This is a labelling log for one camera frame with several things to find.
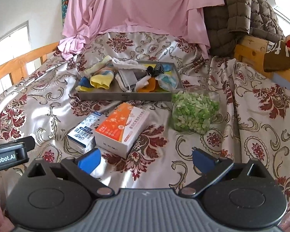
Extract wooden bed headboard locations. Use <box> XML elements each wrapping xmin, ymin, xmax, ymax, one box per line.
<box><xmin>0</xmin><ymin>41</ymin><xmax>61</xmax><ymax>101</ymax></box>

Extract window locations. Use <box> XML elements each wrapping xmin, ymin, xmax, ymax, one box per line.
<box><xmin>0</xmin><ymin>20</ymin><xmax>35</xmax><ymax>97</ymax></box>

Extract colourful wall poster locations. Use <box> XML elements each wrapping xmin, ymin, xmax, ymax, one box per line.
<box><xmin>61</xmin><ymin>0</ymin><xmax>71</xmax><ymax>27</ymax></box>

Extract grey fabric case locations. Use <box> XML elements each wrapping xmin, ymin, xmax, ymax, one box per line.
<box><xmin>118</xmin><ymin>69</ymin><xmax>139</xmax><ymax>84</ymax></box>

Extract pink bed sheet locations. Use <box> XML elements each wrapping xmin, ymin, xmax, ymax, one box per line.
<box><xmin>57</xmin><ymin>0</ymin><xmax>225</xmax><ymax>61</ymax></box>

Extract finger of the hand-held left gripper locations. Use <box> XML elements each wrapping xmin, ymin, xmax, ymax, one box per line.
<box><xmin>10</xmin><ymin>136</ymin><xmax>36</xmax><ymax>154</ymax></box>

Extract blue and white box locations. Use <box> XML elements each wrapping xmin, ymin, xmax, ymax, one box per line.
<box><xmin>68</xmin><ymin>111</ymin><xmax>112</xmax><ymax>154</ymax></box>

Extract orange and white box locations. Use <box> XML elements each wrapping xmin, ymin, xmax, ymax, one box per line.
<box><xmin>95</xmin><ymin>102</ymin><xmax>150</xmax><ymax>159</ymax></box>

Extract blue cloth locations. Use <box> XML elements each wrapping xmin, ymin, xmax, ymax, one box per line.
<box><xmin>78</xmin><ymin>77</ymin><xmax>93</xmax><ymax>87</ymax></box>

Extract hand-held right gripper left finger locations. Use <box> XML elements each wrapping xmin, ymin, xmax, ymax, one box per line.
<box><xmin>26</xmin><ymin>148</ymin><xmax>114</xmax><ymax>197</ymax></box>

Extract pale yellow sock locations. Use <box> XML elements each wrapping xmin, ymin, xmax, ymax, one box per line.
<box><xmin>84</xmin><ymin>55</ymin><xmax>113</xmax><ymax>75</ymax></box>

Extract blue and white packet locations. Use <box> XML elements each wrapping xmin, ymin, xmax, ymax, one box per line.
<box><xmin>157</xmin><ymin>73</ymin><xmax>178</xmax><ymax>92</ymax></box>

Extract wooden bed frame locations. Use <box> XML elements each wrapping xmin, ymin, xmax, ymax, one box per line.
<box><xmin>234</xmin><ymin>35</ymin><xmax>290</xmax><ymax>87</ymax></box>

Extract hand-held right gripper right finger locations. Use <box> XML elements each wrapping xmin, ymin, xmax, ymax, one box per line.
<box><xmin>179</xmin><ymin>147</ymin><xmax>267</xmax><ymax>197</ymax></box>

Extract grey tray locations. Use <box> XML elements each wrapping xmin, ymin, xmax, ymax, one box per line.
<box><xmin>71</xmin><ymin>60</ymin><xmax>184</xmax><ymax>101</ymax></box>

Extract plain white cloth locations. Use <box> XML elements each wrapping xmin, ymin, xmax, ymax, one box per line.
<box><xmin>112</xmin><ymin>57</ymin><xmax>145</xmax><ymax>71</ymax></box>

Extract black white striped sock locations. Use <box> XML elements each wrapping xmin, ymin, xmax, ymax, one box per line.
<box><xmin>146</xmin><ymin>62</ymin><xmax>165</xmax><ymax>76</ymax></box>

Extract orange ribbed band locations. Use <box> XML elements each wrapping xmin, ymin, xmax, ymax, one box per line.
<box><xmin>137</xmin><ymin>78</ymin><xmax>157</xmax><ymax>93</ymax></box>

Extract clear jar of green pieces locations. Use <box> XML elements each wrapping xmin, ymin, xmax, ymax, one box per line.
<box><xmin>171</xmin><ymin>89</ymin><xmax>220</xmax><ymax>134</ymax></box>

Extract brown cloth with white print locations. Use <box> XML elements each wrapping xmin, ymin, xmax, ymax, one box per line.
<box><xmin>263</xmin><ymin>40</ymin><xmax>290</xmax><ymax>72</ymax></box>

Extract brown quilted jacket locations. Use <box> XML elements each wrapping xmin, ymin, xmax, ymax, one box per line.
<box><xmin>203</xmin><ymin>0</ymin><xmax>287</xmax><ymax>58</ymax></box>

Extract yellow cloth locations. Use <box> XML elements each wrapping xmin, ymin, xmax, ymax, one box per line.
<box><xmin>90</xmin><ymin>74</ymin><xmax>112</xmax><ymax>90</ymax></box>

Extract pastel patterned cloth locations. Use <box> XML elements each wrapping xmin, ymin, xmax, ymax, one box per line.
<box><xmin>92</xmin><ymin>64</ymin><xmax>116</xmax><ymax>78</ymax></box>

